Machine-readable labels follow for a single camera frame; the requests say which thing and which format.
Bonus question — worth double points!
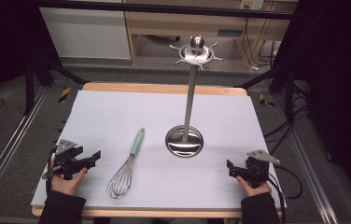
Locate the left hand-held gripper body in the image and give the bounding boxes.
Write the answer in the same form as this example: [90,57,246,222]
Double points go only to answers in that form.
[51,139,86,180]

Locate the metal floor rail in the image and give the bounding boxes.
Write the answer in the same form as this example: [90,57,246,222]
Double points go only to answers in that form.
[273,92,341,224]
[0,87,50,217]

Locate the steel utensil stand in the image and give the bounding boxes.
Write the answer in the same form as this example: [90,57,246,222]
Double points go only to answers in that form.
[164,35,225,159]

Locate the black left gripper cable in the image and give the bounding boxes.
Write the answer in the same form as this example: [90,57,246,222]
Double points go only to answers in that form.
[41,146,58,194]

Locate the dark curtain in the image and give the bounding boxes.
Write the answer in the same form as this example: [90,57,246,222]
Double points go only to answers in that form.
[0,0,63,114]
[273,0,351,217]

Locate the black horizontal bar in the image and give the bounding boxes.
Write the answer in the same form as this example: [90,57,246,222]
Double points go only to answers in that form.
[18,0,293,21]

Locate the white table mat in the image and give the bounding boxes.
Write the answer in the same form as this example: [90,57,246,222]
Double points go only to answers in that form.
[30,90,288,210]

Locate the black metal stand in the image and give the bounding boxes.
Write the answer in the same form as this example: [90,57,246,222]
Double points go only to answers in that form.
[233,66,297,123]
[23,55,91,117]

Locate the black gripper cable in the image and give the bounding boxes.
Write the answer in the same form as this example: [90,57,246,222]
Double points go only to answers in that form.
[266,164,304,224]
[41,146,58,194]

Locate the person's right hand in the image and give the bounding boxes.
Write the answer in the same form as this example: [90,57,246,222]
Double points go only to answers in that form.
[235,175,273,198]

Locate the green-handled wire whisk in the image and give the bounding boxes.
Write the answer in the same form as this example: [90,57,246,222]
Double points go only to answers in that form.
[105,127,146,200]

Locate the black floor cables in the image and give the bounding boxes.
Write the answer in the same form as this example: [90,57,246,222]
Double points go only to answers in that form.
[262,87,312,157]

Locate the hanging black cables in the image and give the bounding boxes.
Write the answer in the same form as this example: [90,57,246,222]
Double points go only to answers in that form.
[241,17,278,71]

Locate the wooden table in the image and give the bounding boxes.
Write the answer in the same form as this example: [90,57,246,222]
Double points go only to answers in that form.
[31,81,284,218]

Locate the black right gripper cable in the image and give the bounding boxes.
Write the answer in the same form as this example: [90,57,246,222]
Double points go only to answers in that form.
[266,164,304,224]

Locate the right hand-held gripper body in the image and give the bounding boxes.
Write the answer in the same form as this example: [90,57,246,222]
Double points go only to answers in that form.
[244,149,281,189]

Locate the yellow-black striped tape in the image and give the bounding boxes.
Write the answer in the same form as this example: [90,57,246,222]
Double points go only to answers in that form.
[259,92,276,108]
[58,87,72,104]

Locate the person's left hand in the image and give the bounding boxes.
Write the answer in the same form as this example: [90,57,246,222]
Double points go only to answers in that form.
[49,157,89,197]

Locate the white cabinet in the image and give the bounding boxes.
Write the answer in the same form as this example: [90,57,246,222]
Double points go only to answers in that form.
[38,7,133,61]

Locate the wall socket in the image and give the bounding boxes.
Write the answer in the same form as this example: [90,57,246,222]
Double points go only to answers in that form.
[238,0,265,11]

